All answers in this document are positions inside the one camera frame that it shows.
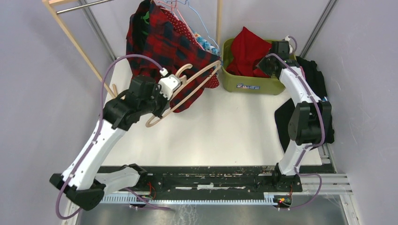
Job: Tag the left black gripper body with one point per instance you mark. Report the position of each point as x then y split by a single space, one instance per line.
160 101

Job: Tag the pink hanger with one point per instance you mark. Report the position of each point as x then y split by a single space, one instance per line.
174 12

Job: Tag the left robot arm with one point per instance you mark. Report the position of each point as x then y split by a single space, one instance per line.
81 182

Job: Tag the green hanger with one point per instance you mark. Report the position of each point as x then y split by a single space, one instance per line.
145 23

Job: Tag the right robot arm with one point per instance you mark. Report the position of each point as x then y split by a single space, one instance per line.
310 119

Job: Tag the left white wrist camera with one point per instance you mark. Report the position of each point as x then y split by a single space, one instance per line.
169 84

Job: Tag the blue floral garment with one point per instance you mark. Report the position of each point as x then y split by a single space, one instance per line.
206 45

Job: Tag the red plaid shirt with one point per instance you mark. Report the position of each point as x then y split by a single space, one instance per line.
170 49

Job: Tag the blue wire hanger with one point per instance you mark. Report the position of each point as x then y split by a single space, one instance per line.
201 16

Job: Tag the red pleated skirt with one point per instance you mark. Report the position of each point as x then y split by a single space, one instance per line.
248 50

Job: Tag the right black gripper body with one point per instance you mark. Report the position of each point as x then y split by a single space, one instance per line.
265 64

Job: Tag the red polka dot garment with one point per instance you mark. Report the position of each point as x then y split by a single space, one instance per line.
181 28

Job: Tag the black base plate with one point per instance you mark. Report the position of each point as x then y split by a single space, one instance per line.
214 182

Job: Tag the green plastic basket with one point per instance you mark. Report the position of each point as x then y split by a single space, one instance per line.
235 83

